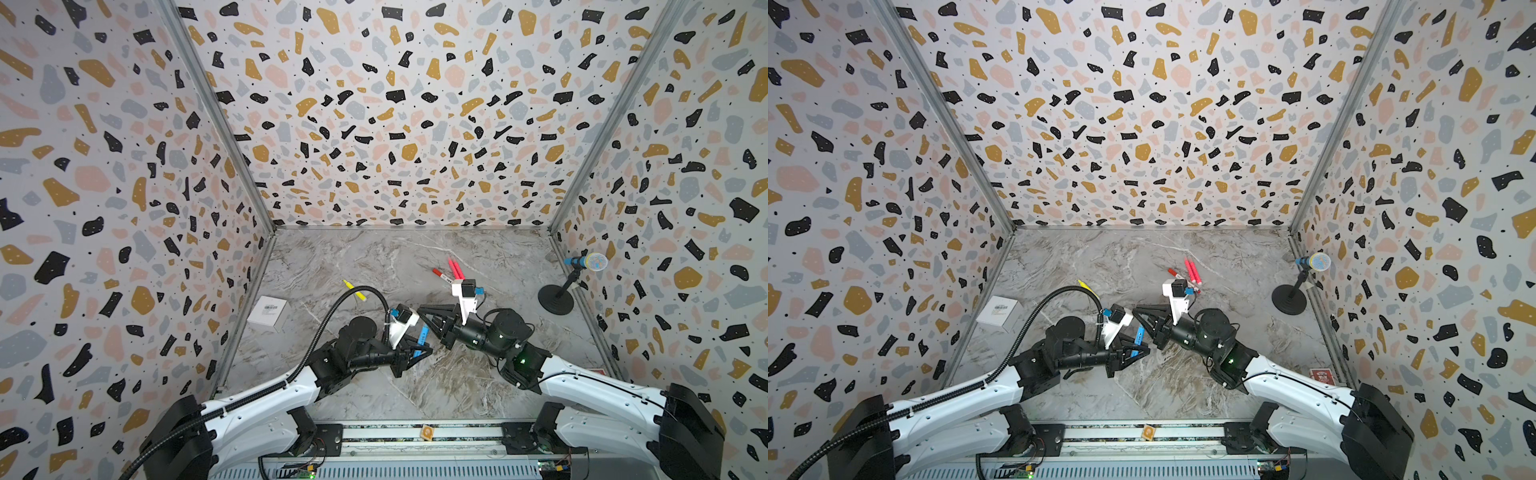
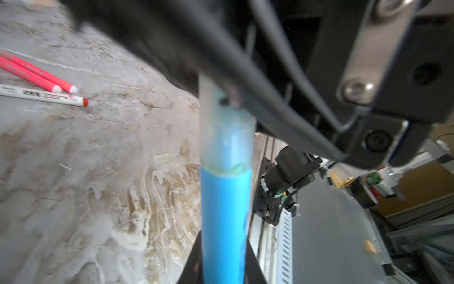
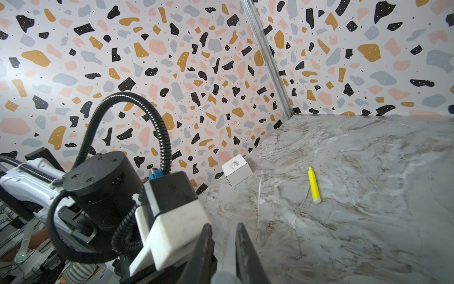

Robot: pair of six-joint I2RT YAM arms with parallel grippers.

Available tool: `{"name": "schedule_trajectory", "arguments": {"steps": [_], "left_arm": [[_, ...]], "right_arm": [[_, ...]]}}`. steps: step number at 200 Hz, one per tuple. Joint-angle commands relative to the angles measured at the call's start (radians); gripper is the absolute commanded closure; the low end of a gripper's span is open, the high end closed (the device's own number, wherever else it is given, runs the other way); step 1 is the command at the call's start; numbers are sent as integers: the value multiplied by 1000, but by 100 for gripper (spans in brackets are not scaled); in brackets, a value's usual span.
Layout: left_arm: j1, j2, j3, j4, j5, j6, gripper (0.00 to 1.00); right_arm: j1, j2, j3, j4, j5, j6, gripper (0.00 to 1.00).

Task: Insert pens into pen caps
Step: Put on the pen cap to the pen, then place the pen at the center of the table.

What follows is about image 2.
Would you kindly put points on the pink highlighter pen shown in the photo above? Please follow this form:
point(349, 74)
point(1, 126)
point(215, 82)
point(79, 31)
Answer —
point(32, 68)
point(30, 76)

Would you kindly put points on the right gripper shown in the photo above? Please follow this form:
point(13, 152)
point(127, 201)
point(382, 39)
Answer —
point(360, 82)

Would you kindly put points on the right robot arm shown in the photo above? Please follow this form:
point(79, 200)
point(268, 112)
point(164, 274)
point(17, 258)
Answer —
point(287, 177)

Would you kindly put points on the clear blue pen cap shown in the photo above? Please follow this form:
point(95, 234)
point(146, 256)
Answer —
point(227, 132)

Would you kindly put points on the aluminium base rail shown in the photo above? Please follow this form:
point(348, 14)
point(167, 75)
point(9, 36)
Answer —
point(328, 238)

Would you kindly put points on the blue highlighter pen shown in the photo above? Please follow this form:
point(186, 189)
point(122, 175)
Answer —
point(225, 209)

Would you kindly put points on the white red-tipped marker pen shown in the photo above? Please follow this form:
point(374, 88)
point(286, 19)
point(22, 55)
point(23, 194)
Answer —
point(58, 98)

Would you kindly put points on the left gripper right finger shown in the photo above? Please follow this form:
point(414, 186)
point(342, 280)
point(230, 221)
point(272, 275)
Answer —
point(253, 272)

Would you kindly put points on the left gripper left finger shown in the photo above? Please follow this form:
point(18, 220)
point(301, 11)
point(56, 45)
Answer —
point(193, 272)

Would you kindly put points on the clear green pen cap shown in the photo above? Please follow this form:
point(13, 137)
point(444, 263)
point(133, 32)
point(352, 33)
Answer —
point(162, 158)

